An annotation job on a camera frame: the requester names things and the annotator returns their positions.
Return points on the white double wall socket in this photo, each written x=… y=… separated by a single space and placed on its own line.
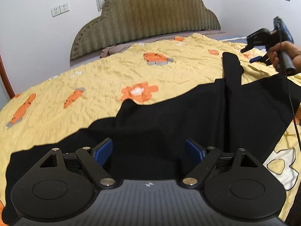
x=60 y=9

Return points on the yellow carrot print bedspread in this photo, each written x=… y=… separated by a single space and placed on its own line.
x=146 y=73

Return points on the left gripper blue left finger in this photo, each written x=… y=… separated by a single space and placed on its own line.
x=102 y=151

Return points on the black cloth garment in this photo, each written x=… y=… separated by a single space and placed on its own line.
x=148 y=140

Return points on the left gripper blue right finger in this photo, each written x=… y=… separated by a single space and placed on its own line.
x=194 y=150

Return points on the red-brown door frame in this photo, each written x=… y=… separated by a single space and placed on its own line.
x=5 y=80

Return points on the olive upholstered headboard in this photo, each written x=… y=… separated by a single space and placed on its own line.
x=128 y=20

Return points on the grey brown pillow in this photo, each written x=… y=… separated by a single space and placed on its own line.
x=111 y=50

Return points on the blue patterned bed sheet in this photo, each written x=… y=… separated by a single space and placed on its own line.
x=232 y=38

